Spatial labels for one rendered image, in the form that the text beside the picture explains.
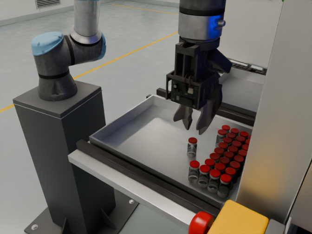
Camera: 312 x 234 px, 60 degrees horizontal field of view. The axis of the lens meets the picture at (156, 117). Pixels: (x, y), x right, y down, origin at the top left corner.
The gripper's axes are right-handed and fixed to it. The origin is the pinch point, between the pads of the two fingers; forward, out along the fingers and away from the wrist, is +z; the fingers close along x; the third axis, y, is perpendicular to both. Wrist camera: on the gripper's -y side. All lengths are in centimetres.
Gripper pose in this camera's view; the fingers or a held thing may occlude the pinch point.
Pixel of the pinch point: (196, 125)
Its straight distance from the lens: 60.3
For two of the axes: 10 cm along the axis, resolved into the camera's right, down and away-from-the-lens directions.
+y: -5.8, 4.4, -6.8
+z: 0.0, 8.4, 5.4
